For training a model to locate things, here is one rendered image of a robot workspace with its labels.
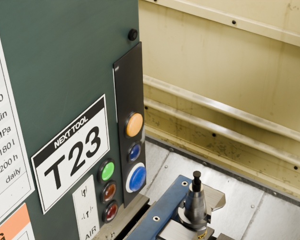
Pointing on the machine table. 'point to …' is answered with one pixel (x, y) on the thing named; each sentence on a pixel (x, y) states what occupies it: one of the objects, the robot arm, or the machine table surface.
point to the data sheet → (5, 138)
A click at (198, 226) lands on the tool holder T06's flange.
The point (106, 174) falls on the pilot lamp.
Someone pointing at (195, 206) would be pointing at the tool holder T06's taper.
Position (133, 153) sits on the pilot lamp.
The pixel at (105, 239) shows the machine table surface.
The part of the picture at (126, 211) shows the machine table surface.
